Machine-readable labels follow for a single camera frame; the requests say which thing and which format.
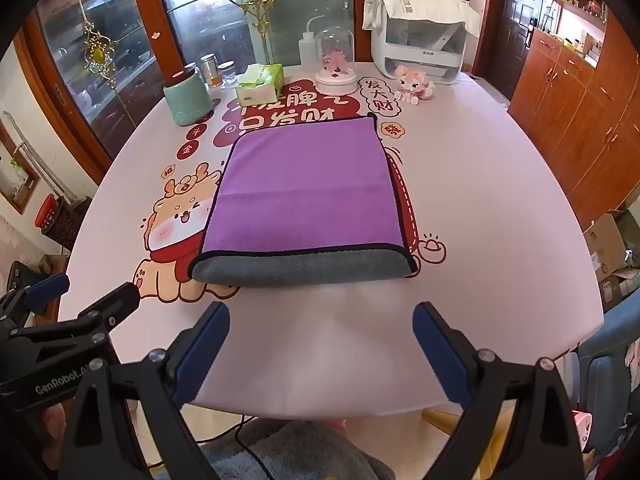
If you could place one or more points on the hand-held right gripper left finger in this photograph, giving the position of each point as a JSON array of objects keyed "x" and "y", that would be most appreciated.
[{"x": 200, "y": 355}]

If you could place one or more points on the brown wooden cabinet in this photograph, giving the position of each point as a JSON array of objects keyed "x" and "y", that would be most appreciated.
[{"x": 575, "y": 110}]

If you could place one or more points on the purple and grey towel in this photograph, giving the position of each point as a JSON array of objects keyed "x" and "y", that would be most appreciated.
[{"x": 300, "y": 185}]

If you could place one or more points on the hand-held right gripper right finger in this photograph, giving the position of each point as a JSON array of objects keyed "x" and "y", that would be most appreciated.
[{"x": 441, "y": 355}]

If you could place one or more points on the blue chair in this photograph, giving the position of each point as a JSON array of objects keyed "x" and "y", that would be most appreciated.
[{"x": 607, "y": 360}]

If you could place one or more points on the white squeeze bottle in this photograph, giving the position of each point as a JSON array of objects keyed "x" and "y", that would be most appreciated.
[{"x": 307, "y": 55}]

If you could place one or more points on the glass door display cabinet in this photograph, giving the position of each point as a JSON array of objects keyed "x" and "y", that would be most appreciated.
[{"x": 140, "y": 35}]

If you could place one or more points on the small gold door ornament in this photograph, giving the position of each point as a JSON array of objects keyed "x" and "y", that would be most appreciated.
[{"x": 97, "y": 52}]

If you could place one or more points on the small glass jar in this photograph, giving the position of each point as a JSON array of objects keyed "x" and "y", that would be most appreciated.
[{"x": 227, "y": 75}]

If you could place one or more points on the green ceramic canister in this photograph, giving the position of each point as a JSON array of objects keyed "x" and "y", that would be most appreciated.
[{"x": 187, "y": 100}]

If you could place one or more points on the green tissue box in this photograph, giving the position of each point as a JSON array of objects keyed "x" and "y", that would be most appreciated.
[{"x": 257, "y": 87}]

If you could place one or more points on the grey fuzzy clothing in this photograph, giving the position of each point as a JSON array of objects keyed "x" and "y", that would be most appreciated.
[{"x": 300, "y": 452}]

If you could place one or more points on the glass jar with silver lid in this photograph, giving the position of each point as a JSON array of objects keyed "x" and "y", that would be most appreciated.
[{"x": 210, "y": 72}]

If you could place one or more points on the dark woven basket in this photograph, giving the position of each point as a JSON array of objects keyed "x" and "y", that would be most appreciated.
[{"x": 67, "y": 225}]

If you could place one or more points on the pink plush toy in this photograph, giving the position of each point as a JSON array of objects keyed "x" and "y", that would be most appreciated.
[{"x": 414, "y": 85}]

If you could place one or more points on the open cardboard box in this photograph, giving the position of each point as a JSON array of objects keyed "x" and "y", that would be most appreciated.
[{"x": 605, "y": 245}]

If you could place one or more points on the white appliance dust cover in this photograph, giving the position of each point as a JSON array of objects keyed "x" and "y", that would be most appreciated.
[{"x": 415, "y": 2}]

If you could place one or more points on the glass dome with pink flower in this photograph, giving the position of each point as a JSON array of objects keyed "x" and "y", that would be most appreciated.
[{"x": 336, "y": 67}]

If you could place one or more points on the dark wooden door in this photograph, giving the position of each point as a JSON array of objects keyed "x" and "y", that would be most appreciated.
[{"x": 515, "y": 25}]

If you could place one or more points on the pink printed tablecloth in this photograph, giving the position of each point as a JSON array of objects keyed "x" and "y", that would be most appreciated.
[{"x": 500, "y": 210}]

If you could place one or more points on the wooden picture frame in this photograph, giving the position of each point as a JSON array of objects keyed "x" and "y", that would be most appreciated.
[{"x": 17, "y": 175}]

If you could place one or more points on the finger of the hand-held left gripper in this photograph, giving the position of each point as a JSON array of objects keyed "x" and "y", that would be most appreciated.
[
  {"x": 117, "y": 302},
  {"x": 47, "y": 287}
]

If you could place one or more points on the white countertop appliance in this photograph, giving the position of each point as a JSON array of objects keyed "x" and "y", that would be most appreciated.
[{"x": 420, "y": 55}]

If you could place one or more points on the red plastic container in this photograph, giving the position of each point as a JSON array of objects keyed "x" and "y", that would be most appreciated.
[{"x": 44, "y": 212}]

